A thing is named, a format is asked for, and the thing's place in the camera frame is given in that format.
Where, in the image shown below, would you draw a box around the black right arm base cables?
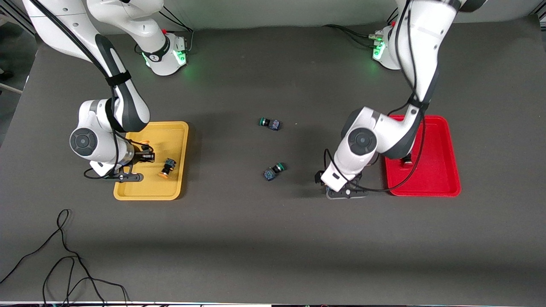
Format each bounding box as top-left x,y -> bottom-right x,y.
134,6 -> 195,56

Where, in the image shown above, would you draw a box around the red plastic tray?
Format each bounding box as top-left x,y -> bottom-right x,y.
381,115 -> 462,197

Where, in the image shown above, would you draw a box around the black left arm base cables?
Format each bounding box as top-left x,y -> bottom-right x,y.
322,9 -> 399,48

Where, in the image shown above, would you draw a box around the yellow plastic tray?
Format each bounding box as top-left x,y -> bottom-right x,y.
113,121 -> 189,201

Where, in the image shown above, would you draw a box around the black arm base cables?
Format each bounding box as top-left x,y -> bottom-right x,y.
134,6 -> 195,56
322,9 -> 399,48

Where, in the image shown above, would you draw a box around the thin black loose cable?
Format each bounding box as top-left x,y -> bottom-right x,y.
0,209 -> 129,307

